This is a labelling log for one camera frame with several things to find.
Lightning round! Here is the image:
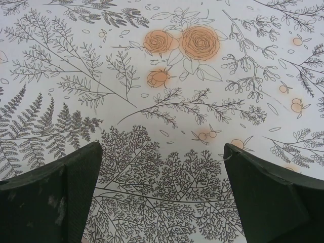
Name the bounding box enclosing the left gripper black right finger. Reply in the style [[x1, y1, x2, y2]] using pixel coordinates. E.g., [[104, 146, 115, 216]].
[[224, 143, 324, 243]]

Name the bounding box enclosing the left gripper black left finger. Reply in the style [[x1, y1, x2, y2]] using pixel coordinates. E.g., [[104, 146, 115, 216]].
[[0, 141, 103, 243]]

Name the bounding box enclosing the floral print tablecloth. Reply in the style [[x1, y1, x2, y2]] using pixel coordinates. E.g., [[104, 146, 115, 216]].
[[0, 0, 324, 243]]

